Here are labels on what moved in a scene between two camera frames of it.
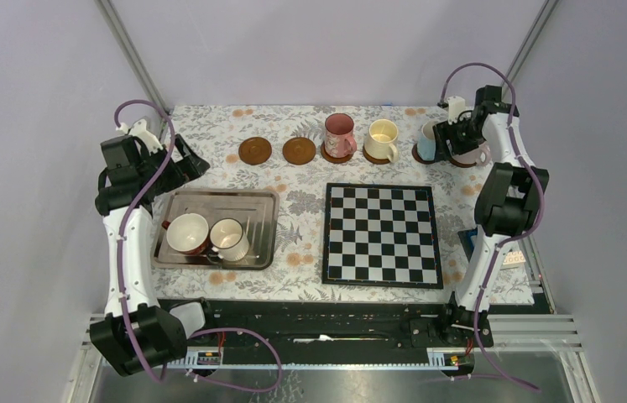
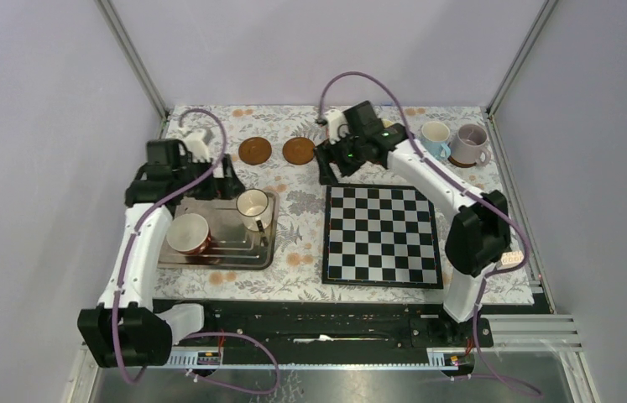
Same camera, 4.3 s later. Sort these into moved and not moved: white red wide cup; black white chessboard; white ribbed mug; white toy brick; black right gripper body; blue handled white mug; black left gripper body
Moved: black left gripper body; white ribbed mug; black right gripper body
Not moved: blue handled white mug; black white chessboard; white toy brick; white red wide cup
